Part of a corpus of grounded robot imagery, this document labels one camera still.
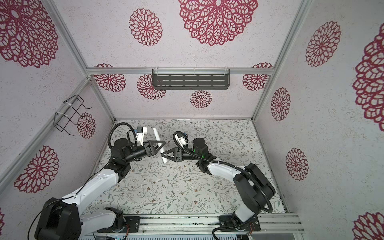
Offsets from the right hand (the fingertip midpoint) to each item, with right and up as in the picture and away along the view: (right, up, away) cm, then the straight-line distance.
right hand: (163, 154), depth 71 cm
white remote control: (-1, +5, 0) cm, 5 cm away
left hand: (-1, +4, +4) cm, 6 cm away
